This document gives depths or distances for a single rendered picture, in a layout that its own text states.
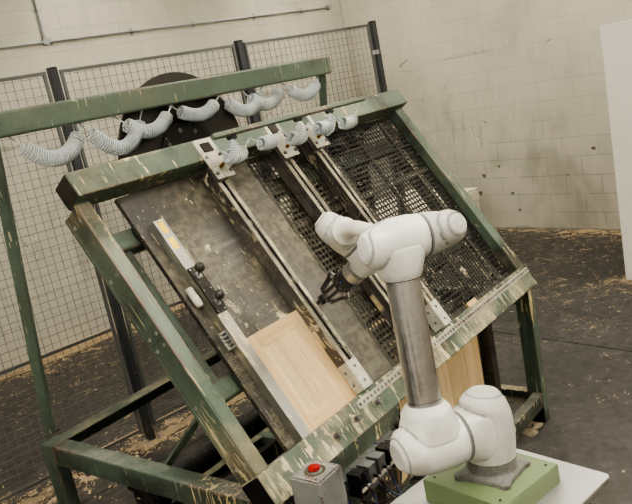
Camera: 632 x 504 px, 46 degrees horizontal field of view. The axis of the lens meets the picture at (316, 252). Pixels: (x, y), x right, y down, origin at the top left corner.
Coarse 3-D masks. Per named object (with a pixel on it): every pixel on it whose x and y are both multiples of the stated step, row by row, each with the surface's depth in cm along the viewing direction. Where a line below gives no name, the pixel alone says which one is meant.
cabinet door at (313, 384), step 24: (264, 336) 276; (288, 336) 283; (312, 336) 290; (264, 360) 270; (288, 360) 277; (312, 360) 284; (288, 384) 270; (312, 384) 277; (336, 384) 284; (312, 408) 271; (336, 408) 277
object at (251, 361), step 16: (160, 240) 273; (176, 240) 274; (176, 256) 270; (208, 304) 267; (224, 320) 267; (240, 336) 267; (240, 352) 265; (256, 368) 263; (272, 384) 264; (272, 400) 262; (288, 400) 264; (288, 416) 260; (304, 432) 260
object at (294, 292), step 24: (216, 168) 297; (216, 192) 300; (240, 216) 296; (264, 240) 297; (264, 264) 296; (288, 264) 296; (288, 288) 292; (312, 312) 289; (336, 336) 290; (336, 360) 288; (360, 384) 284
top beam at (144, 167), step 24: (384, 96) 405; (336, 120) 366; (360, 120) 388; (192, 144) 297; (216, 144) 306; (240, 144) 314; (96, 168) 263; (120, 168) 269; (144, 168) 276; (168, 168) 283; (192, 168) 296; (72, 192) 253; (96, 192) 258; (120, 192) 271
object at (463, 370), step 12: (468, 348) 392; (456, 360) 381; (468, 360) 392; (480, 360) 402; (444, 372) 372; (456, 372) 381; (468, 372) 391; (480, 372) 401; (444, 384) 371; (456, 384) 381; (468, 384) 391; (480, 384) 401; (444, 396) 371; (456, 396) 381; (396, 468) 339
